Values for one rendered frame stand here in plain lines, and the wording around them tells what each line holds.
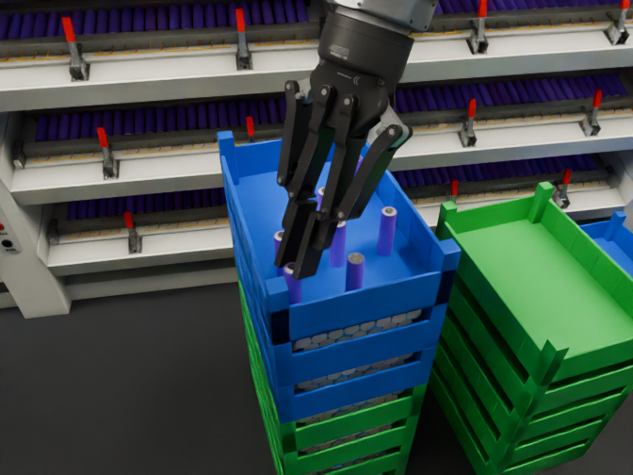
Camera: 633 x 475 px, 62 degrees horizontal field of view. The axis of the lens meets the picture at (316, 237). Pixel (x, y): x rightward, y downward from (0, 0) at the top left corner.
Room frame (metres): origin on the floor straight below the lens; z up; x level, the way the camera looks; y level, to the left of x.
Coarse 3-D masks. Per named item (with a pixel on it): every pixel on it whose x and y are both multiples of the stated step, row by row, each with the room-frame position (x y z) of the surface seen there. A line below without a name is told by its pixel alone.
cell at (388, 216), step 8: (384, 208) 0.46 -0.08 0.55; (392, 208) 0.46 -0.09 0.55; (384, 216) 0.45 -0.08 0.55; (392, 216) 0.45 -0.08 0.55; (384, 224) 0.45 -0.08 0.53; (392, 224) 0.45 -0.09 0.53; (384, 232) 0.45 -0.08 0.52; (392, 232) 0.45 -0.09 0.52; (384, 240) 0.45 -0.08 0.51; (392, 240) 0.45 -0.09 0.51; (384, 248) 0.45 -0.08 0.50; (392, 248) 0.46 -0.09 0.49
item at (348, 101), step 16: (352, 96) 0.40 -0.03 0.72; (352, 112) 0.39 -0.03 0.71; (336, 128) 0.39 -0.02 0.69; (336, 144) 0.39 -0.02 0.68; (352, 144) 0.39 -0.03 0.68; (336, 160) 0.38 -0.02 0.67; (352, 160) 0.39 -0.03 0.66; (336, 176) 0.38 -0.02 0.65; (352, 176) 0.39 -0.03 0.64; (336, 192) 0.37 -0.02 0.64; (320, 208) 0.37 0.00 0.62
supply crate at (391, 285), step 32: (224, 160) 0.58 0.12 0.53; (256, 160) 0.62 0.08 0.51; (256, 192) 0.58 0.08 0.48; (384, 192) 0.55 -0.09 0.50; (256, 224) 0.51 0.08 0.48; (352, 224) 0.51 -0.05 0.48; (416, 224) 0.46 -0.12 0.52; (256, 256) 0.40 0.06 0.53; (384, 256) 0.45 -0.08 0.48; (416, 256) 0.45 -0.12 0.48; (448, 256) 0.38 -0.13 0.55; (256, 288) 0.39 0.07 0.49; (320, 288) 0.40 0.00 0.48; (384, 288) 0.36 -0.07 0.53; (416, 288) 0.37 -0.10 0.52; (448, 288) 0.38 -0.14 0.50; (288, 320) 0.33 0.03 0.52; (320, 320) 0.34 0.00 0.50; (352, 320) 0.35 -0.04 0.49
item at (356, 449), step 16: (256, 368) 0.50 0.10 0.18; (416, 416) 0.38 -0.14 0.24; (384, 432) 0.37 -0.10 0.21; (400, 432) 0.37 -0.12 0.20; (336, 448) 0.35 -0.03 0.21; (352, 448) 0.35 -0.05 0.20; (368, 448) 0.36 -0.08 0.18; (384, 448) 0.37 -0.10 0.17; (288, 464) 0.32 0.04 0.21; (304, 464) 0.33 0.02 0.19; (320, 464) 0.34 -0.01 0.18; (336, 464) 0.35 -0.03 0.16
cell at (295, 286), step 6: (288, 264) 0.37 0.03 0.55; (294, 264) 0.37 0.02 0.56; (288, 270) 0.36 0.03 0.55; (288, 276) 0.35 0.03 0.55; (288, 282) 0.35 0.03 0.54; (294, 282) 0.35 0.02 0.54; (300, 282) 0.36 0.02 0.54; (288, 288) 0.35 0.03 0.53; (294, 288) 0.35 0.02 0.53; (300, 288) 0.36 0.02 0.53; (294, 294) 0.35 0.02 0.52; (300, 294) 0.36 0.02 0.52; (294, 300) 0.35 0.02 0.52; (300, 300) 0.36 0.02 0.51
